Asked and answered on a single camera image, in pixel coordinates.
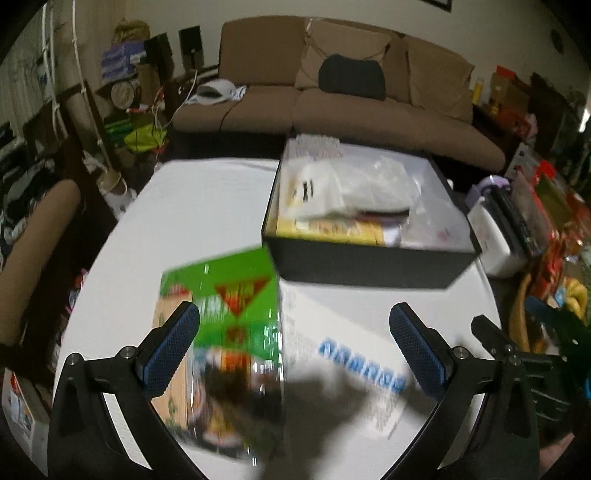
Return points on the brown armchair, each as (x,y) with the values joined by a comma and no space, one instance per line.
(37,240)

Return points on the yellow printed packet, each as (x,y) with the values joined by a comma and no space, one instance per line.
(323,228)

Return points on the brown sofa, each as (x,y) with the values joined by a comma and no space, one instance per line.
(277,106)

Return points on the round metal tin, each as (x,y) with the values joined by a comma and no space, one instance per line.
(123,94)

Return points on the white bag with black print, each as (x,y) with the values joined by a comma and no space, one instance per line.
(351,189)

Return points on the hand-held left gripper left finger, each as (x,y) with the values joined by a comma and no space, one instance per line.
(171,353)

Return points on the yellow toy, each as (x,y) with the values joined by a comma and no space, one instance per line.
(576,297)

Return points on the white pipe rack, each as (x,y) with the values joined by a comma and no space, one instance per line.
(78,64)

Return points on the black speaker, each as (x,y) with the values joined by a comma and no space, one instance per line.
(190,46)

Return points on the yellow-green bag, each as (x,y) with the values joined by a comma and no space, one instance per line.
(145,138)

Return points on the stack of blue packets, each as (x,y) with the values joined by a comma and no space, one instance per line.
(121,57)

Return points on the green sushi mat packet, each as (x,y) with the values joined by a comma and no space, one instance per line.
(217,295)

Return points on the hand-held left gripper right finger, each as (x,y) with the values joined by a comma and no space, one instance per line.
(418,355)

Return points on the white appliance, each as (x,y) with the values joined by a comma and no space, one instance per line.
(494,240)

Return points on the white headset device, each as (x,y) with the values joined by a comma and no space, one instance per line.
(214,90)

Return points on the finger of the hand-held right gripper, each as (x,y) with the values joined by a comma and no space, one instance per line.
(489,333)
(542,310)

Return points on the clear plastic bag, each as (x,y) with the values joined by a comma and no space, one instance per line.
(434,226)

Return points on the tan pillow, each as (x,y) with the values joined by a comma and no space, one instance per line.
(351,39)

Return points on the black cushion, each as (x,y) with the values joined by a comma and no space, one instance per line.
(352,76)

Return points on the black storage box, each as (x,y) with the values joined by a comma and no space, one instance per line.
(369,267)

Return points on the white packet with blue print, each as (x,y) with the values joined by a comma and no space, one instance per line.
(351,341)

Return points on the yellow bottle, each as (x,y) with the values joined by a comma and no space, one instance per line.
(478,90)

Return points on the white cardboard box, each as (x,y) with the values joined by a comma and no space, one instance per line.
(21,420)

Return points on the pile of clothes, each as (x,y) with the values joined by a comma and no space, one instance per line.
(23,194)

